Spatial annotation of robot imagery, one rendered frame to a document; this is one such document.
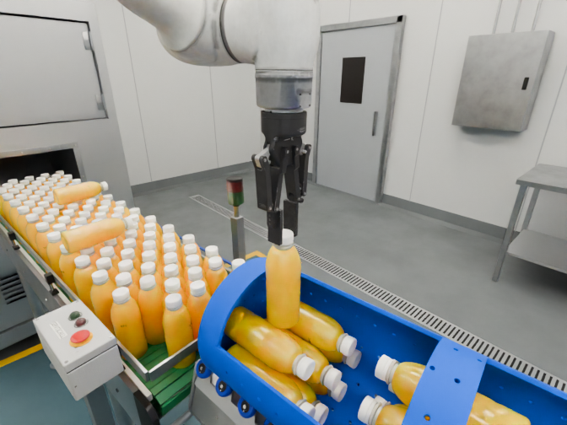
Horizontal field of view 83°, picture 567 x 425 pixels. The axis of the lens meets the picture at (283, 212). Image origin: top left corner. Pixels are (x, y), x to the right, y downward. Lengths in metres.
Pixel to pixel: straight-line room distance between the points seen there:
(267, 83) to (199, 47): 0.12
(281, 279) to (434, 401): 0.30
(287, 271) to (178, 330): 0.38
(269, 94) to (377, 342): 0.57
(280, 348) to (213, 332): 0.14
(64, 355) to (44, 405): 1.54
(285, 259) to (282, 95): 0.29
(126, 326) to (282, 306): 0.46
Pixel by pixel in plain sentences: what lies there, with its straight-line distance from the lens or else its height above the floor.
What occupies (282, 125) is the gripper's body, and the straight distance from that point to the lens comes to 0.51.
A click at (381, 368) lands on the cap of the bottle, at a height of 1.17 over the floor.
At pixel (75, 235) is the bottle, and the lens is 1.17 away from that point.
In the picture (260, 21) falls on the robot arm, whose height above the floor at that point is 1.68.
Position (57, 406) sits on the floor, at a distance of 2.32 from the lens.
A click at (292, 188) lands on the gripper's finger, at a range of 0.59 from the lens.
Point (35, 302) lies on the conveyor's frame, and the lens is 2.27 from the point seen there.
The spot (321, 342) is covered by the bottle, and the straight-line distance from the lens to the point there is 0.72.
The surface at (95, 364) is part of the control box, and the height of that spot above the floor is 1.06.
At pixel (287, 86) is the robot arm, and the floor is 1.60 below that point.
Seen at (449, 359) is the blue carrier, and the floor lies 1.23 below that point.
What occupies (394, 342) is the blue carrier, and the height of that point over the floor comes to 1.09.
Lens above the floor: 1.62
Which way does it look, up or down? 23 degrees down
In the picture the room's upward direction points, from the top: straight up
